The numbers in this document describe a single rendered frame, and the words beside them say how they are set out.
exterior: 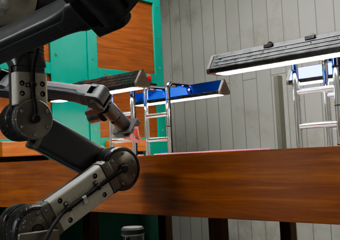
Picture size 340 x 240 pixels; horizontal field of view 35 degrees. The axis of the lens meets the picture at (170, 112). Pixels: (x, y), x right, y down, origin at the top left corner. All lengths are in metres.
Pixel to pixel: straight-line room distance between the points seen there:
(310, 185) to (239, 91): 2.88
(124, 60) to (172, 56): 1.63
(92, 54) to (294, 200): 1.90
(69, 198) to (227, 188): 0.43
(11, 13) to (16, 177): 1.04
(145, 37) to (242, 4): 1.12
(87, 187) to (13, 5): 0.51
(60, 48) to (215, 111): 1.83
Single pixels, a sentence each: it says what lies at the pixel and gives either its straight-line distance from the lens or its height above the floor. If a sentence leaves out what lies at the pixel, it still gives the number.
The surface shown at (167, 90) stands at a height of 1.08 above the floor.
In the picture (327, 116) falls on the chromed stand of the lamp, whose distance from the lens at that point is 2.14.
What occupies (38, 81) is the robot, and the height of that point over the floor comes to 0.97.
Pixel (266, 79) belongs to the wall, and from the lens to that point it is 4.03.
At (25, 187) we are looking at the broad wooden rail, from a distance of 2.22.
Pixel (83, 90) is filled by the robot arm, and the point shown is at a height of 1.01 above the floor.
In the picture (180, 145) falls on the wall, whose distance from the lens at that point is 4.72.
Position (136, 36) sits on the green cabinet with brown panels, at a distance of 3.34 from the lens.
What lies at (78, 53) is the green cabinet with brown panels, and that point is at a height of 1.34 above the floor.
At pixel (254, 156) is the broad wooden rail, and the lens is 1.44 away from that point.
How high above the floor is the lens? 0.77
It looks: 4 degrees up
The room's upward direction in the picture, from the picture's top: 3 degrees counter-clockwise
